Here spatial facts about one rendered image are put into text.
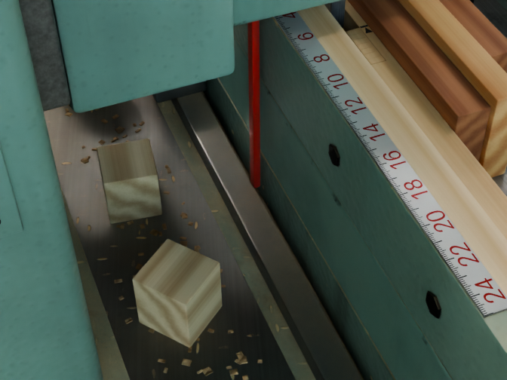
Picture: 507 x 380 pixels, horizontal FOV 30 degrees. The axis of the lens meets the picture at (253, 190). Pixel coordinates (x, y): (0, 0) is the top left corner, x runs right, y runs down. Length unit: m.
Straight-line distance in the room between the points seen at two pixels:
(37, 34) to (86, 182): 0.26
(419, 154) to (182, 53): 0.12
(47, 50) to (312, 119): 0.15
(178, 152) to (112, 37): 0.25
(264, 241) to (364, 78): 0.14
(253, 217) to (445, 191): 0.19
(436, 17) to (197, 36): 0.15
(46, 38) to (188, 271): 0.18
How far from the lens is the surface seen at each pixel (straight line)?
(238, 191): 0.61
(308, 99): 0.49
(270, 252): 0.58
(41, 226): 0.42
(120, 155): 0.61
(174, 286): 0.53
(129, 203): 0.61
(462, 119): 0.47
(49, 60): 0.41
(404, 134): 0.45
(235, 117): 0.63
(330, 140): 0.47
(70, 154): 0.67
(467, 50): 0.50
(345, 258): 0.50
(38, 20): 0.40
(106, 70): 0.43
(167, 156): 0.66
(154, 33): 0.42
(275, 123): 0.55
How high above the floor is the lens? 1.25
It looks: 46 degrees down
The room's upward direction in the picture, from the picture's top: 1 degrees counter-clockwise
